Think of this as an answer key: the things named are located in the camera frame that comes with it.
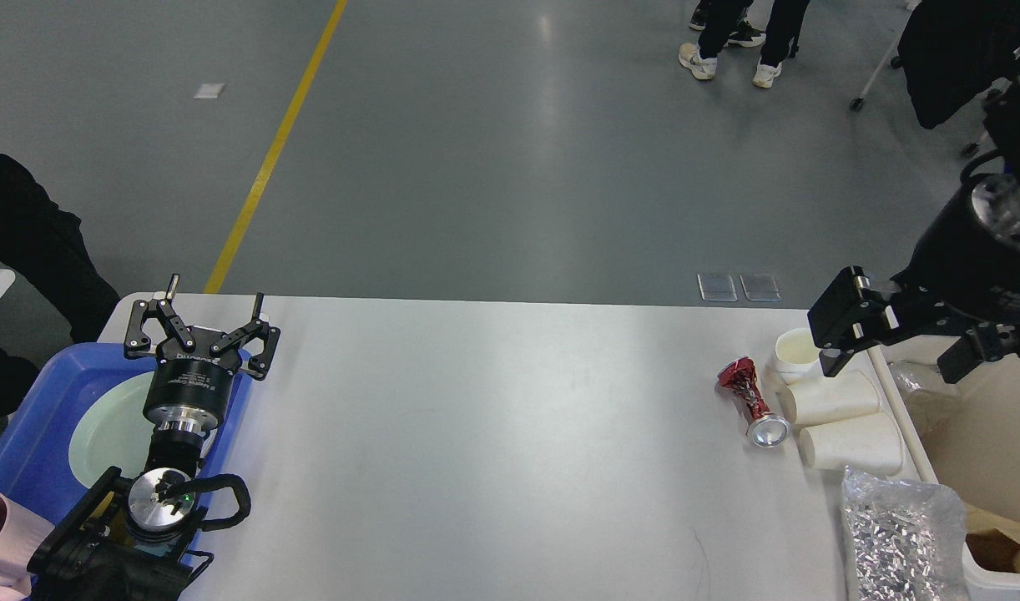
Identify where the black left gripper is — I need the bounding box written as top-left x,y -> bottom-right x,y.
124,274 -> 281,435

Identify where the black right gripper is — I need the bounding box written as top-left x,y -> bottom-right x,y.
807,176 -> 1020,384

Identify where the green plate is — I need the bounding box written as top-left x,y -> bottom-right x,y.
68,370 -> 220,488

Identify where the brown paper bag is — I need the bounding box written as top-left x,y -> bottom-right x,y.
965,503 -> 1020,574

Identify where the pink ribbed mug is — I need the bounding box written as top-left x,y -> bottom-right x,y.
0,493 -> 55,600

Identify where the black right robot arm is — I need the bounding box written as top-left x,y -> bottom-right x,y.
808,49 -> 1020,384

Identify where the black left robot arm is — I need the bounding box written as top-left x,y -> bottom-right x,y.
27,276 -> 281,600

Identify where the white paper cup lying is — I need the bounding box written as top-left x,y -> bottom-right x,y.
778,371 -> 881,427

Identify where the upright white paper cup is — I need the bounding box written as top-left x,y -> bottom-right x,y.
763,327 -> 821,387

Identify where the white foam container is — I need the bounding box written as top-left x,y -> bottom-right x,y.
799,413 -> 903,475

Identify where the white plastic bin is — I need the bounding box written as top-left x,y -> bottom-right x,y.
861,334 -> 1020,595

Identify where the right floor plate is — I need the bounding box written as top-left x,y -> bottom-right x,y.
740,273 -> 782,303

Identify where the floor plate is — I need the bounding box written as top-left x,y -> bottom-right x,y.
740,273 -> 782,303
696,273 -> 740,303

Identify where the red snack wrapper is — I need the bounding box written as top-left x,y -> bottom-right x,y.
717,356 -> 792,448

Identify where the left floor plate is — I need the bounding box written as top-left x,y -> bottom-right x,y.
696,273 -> 740,303

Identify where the chair with black jacket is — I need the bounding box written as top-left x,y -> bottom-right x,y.
896,1 -> 1020,164

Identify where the person in black trousers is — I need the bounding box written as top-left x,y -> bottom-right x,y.
678,1 -> 809,90

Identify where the person with dark sneakers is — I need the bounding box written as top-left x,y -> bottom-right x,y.
689,0 -> 766,48

